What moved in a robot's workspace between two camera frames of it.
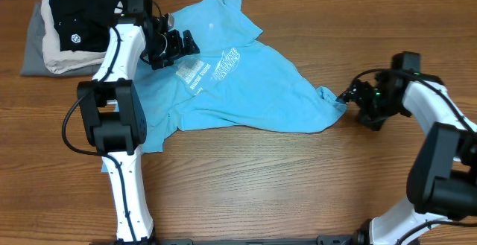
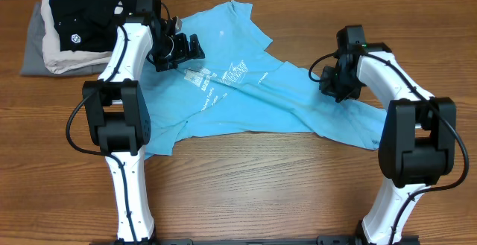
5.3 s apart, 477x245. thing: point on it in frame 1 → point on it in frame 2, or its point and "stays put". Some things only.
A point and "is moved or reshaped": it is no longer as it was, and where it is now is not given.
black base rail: (328, 240) stays put
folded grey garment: (33, 62) stays put
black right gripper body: (374, 105) → (340, 82)
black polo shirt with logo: (85, 12) stays put
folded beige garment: (57, 61) stays put
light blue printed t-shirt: (233, 81) is moved or reshaped
